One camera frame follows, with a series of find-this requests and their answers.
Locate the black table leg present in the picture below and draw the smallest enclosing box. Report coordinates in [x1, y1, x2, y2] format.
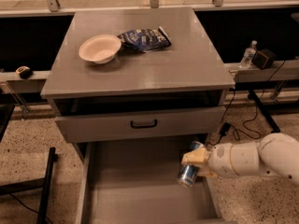
[248, 90, 280, 133]

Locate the clear water bottle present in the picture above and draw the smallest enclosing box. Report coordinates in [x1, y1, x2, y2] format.
[240, 40, 257, 68]

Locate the white paper bowl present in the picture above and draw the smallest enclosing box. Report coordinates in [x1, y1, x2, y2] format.
[78, 35, 121, 64]

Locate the blue chip bag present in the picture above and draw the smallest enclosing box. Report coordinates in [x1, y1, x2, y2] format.
[118, 26, 172, 53]

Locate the black drawer handle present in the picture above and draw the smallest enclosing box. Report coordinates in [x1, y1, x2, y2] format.
[130, 119, 158, 129]

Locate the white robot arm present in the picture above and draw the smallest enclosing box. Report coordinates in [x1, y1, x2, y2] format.
[181, 133, 299, 184]

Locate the grey top drawer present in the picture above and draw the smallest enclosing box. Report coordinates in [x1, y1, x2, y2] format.
[55, 106, 225, 143]

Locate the black power adapter cable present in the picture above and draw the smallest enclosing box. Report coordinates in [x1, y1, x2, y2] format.
[208, 59, 288, 147]

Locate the grey open middle drawer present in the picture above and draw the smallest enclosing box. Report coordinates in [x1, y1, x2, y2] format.
[76, 135, 237, 224]

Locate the small black box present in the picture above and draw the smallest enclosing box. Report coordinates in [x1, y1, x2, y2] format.
[252, 49, 277, 70]

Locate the black metal stand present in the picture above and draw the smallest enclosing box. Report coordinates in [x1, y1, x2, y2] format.
[0, 147, 58, 224]

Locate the grey drawer cabinet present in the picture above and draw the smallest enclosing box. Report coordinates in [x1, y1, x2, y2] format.
[40, 7, 236, 161]

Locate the blue silver redbull can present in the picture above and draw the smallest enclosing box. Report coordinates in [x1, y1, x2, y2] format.
[177, 141, 204, 188]

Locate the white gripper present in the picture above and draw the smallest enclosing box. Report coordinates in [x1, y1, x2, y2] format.
[181, 143, 234, 177]

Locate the yellow black tape measure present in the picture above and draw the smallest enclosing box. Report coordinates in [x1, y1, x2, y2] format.
[16, 66, 33, 79]

